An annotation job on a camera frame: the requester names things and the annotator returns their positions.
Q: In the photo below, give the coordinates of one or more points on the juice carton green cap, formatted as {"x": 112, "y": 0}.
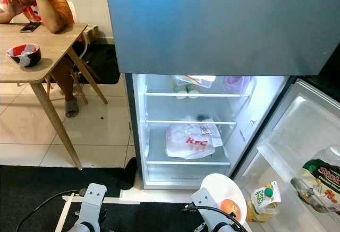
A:
{"x": 260, "y": 200}

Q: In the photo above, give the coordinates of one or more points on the white food tray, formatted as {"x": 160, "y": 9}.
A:
{"x": 196, "y": 80}

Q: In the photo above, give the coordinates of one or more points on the green snack bag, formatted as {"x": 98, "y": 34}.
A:
{"x": 321, "y": 179}

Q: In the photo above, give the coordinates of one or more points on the small white drink bottle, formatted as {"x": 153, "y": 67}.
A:
{"x": 192, "y": 92}
{"x": 178, "y": 90}

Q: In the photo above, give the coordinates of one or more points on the red orange tomato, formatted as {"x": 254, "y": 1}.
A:
{"x": 231, "y": 209}

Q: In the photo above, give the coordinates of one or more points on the light wooden dining table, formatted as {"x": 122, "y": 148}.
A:
{"x": 58, "y": 46}

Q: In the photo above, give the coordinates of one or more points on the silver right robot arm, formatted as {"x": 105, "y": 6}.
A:
{"x": 223, "y": 228}

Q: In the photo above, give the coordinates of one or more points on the white KFC plastic bag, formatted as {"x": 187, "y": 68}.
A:
{"x": 191, "y": 142}

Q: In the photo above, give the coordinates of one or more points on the person in orange jersey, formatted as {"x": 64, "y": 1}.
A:
{"x": 53, "y": 9}

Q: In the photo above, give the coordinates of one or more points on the black smartphone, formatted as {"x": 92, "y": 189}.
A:
{"x": 30, "y": 27}

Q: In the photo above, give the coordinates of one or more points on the white round plate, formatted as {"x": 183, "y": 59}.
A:
{"x": 220, "y": 187}

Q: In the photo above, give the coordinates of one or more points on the black shoe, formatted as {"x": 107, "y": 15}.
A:
{"x": 128, "y": 176}

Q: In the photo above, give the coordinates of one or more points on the white floor tape strip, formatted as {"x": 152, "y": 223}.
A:
{"x": 122, "y": 197}
{"x": 62, "y": 218}

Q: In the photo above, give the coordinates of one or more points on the silver freezer door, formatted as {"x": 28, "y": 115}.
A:
{"x": 218, "y": 25}

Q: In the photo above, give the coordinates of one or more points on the red black bowl with paper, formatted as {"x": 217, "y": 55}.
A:
{"x": 24, "y": 50}

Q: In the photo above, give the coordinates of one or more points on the silver fridge cabinet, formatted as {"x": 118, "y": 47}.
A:
{"x": 260, "y": 126}

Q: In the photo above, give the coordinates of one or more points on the large black foam panel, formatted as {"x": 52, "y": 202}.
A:
{"x": 103, "y": 65}

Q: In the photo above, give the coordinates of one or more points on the purple plastic container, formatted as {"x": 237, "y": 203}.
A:
{"x": 239, "y": 83}

